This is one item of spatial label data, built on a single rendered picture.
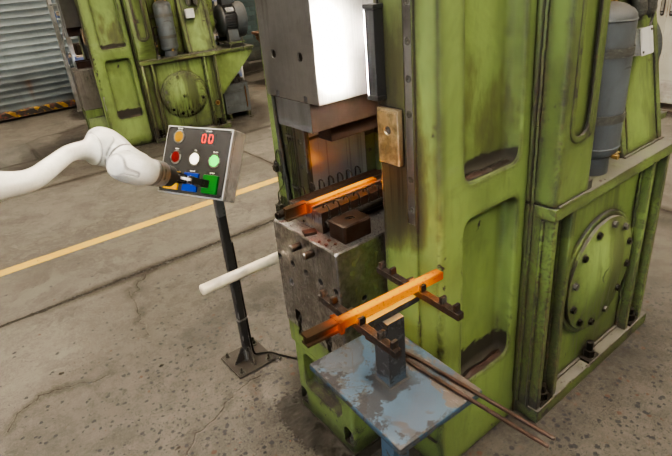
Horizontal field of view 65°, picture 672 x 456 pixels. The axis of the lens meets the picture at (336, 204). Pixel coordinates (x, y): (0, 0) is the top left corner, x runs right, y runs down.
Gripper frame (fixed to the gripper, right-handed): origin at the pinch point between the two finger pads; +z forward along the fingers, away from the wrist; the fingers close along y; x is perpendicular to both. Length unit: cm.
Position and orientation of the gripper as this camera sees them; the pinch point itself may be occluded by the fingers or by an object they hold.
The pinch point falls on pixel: (201, 182)
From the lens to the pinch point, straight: 207.2
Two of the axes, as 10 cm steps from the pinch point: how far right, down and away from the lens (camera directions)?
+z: 4.3, 1.0, 9.0
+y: 8.9, 1.2, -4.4
